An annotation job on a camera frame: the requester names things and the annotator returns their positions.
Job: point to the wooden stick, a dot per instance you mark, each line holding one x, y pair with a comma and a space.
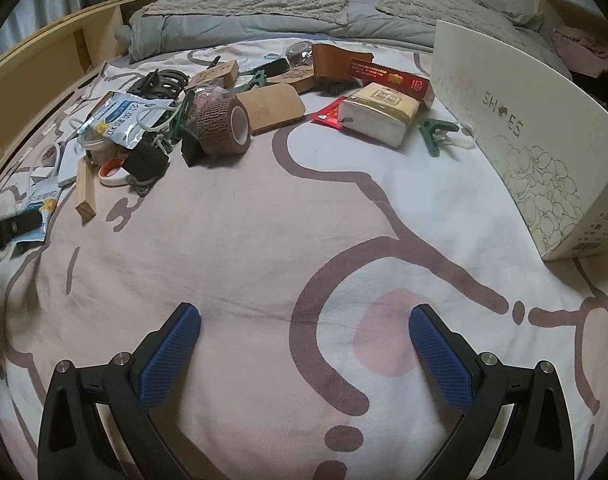
85, 195

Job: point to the wooden bedside shelf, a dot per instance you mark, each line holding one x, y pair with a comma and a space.
34, 70

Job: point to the plain wooden coaster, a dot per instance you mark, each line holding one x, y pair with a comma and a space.
271, 107

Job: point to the green clip with white loop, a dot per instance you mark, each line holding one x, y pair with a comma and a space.
181, 112
434, 137

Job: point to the foil wet wipe packet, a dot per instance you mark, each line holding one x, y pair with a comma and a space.
119, 120

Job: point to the black hair claw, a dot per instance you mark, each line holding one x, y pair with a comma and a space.
159, 82

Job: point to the printed wooden block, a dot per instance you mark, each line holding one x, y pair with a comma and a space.
214, 74

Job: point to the brown bandage roll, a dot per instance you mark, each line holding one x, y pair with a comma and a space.
216, 125

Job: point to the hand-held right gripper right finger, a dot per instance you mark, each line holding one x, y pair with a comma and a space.
441, 360

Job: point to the clear tape roll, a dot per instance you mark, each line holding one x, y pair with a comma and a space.
299, 52

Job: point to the cartoon printed blanket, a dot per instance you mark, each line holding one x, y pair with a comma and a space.
234, 260

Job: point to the wooden wardrobe niche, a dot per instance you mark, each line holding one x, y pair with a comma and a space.
574, 7

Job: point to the black round case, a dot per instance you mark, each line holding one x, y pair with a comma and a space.
276, 66

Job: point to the black square pouch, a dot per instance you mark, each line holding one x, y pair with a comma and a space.
146, 160

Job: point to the small red packet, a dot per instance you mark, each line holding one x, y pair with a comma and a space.
326, 115

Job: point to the pink clothes pile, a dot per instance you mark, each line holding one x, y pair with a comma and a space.
589, 47

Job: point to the white power bank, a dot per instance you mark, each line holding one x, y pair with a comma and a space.
69, 165

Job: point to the white shoe box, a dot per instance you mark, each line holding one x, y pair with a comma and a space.
509, 110

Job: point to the blue white wipe packet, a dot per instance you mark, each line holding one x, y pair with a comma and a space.
39, 200

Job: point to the red carton box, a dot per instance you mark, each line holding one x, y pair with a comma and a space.
399, 80

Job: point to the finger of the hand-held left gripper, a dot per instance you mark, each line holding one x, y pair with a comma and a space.
9, 232

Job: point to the gold carton box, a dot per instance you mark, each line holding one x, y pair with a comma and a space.
379, 110

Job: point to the grey duvet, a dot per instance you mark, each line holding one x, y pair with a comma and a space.
234, 25

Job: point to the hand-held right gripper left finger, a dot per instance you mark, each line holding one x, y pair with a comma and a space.
169, 355

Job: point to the brown leather card holder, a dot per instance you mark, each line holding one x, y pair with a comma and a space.
339, 60

